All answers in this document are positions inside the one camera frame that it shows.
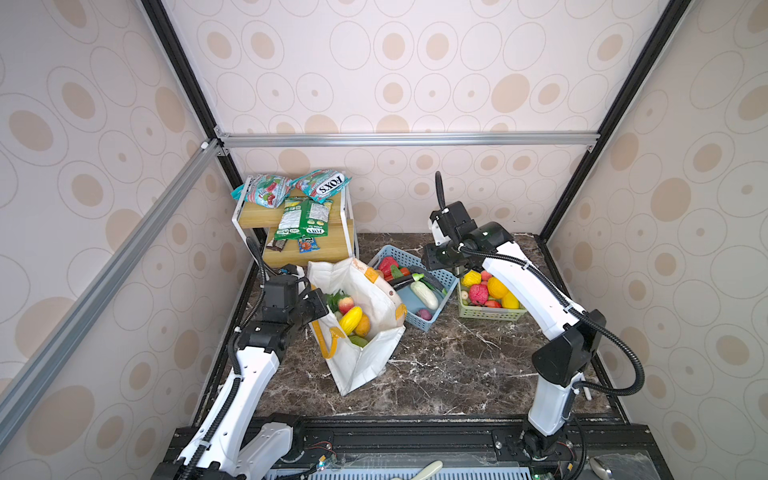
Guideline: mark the yellow mango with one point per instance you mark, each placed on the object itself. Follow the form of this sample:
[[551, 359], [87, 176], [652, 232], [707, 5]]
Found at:
[[351, 319], [509, 301]]

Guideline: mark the horizontal aluminium frame bar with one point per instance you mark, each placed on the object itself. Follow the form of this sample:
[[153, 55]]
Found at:
[[424, 139]]

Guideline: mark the blue plastic vegetable basket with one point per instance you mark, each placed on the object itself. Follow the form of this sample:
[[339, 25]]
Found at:
[[440, 281]]

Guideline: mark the small purple onion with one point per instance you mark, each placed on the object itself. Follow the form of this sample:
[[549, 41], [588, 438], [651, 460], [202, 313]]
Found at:
[[425, 314]]

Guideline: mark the white wire wooden shelf rack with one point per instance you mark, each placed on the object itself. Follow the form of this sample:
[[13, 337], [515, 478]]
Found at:
[[256, 227]]

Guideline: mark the green snack packet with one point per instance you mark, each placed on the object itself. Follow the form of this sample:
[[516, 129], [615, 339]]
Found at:
[[303, 218]]

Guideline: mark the yellow bell pepper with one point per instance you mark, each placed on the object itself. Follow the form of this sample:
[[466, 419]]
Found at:
[[471, 278]]

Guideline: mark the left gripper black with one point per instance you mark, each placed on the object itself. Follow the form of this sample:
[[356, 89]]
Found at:
[[319, 303]]

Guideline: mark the red yellow peach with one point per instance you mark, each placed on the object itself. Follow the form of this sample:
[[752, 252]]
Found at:
[[345, 304]]

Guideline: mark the white grocery bag yellow handles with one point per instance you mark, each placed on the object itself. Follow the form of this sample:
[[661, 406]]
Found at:
[[354, 361]]

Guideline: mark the left slanted aluminium frame bar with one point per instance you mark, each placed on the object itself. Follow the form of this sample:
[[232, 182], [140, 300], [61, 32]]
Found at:
[[42, 369]]

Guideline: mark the green plastic fruit basket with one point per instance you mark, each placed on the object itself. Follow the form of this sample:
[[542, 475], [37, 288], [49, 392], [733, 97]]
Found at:
[[492, 310]]

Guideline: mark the red bell pepper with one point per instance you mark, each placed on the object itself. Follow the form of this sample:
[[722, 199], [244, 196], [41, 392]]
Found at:
[[385, 265]]

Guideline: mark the teal Fox's candy bag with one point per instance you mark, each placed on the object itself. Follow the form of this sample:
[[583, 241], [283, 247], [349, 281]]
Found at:
[[320, 185]]

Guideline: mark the small blue red candy packet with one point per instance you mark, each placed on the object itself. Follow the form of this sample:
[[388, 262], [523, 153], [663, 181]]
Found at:
[[307, 245]]

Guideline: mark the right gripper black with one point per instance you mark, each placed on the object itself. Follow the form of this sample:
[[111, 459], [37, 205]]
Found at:
[[429, 257]]

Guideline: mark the red green candy bag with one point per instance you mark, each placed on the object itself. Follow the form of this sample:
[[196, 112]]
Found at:
[[266, 190]]

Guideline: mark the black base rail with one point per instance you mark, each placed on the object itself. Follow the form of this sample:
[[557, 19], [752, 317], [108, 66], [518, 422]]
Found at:
[[467, 448]]

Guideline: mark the orange fruit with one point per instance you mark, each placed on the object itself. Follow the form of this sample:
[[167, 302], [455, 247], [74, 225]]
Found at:
[[363, 327]]

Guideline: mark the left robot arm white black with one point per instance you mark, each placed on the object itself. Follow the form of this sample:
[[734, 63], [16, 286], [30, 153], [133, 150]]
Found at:
[[218, 449]]

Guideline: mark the green leafy lettuce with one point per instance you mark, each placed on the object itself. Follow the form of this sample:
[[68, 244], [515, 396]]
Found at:
[[332, 300]]

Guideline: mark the dark purple eggplant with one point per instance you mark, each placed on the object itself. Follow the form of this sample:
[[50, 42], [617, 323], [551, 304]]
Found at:
[[402, 282]]

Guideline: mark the pink dragon fruit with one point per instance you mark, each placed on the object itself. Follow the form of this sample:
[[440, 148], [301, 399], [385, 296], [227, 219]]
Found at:
[[478, 294]]

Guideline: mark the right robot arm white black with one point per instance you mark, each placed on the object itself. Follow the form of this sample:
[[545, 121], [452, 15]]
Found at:
[[573, 333]]

